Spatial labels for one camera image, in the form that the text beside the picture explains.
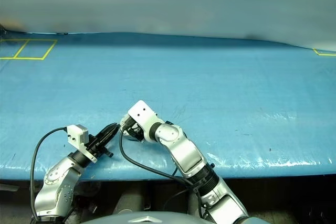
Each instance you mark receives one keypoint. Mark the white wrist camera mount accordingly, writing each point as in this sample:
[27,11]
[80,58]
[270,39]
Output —
[76,134]
[141,116]

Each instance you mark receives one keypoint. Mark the yellow tape double square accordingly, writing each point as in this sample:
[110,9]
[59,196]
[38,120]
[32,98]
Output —
[50,49]

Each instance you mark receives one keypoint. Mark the black metal bar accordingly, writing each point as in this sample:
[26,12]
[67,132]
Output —
[2,28]

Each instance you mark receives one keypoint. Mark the blue table cover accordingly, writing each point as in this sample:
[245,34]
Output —
[236,77]

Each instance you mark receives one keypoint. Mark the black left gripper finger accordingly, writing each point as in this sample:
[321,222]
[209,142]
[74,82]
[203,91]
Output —
[109,129]
[109,137]

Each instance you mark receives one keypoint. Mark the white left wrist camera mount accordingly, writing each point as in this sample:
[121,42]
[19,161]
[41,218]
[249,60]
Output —
[76,134]

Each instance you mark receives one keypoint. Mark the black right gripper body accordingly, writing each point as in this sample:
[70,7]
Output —
[137,133]

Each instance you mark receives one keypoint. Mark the grey robot torso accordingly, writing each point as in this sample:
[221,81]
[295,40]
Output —
[147,220]

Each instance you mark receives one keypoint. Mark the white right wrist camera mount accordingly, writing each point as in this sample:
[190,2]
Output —
[141,116]

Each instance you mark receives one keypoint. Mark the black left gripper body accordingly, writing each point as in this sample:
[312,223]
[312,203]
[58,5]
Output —
[98,146]

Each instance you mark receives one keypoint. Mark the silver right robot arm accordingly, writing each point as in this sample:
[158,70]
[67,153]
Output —
[183,150]

